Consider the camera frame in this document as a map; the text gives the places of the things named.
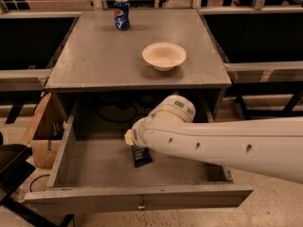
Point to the white paper bowl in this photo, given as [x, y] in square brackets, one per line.
[164, 56]

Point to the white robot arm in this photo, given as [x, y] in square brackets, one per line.
[270, 147]

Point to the open grey top drawer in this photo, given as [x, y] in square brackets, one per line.
[94, 172]

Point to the black chair at left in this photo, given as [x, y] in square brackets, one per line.
[14, 170]

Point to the dark blue rxbar wrapper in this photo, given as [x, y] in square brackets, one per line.
[141, 156]

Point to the brown cardboard box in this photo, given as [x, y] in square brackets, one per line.
[44, 131]

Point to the grey wooden cabinet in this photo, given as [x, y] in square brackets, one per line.
[99, 57]

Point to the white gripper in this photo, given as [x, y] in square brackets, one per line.
[136, 135]

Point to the blue pepsi can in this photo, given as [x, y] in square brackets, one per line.
[121, 14]

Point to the black stand leg right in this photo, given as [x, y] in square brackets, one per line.
[244, 110]

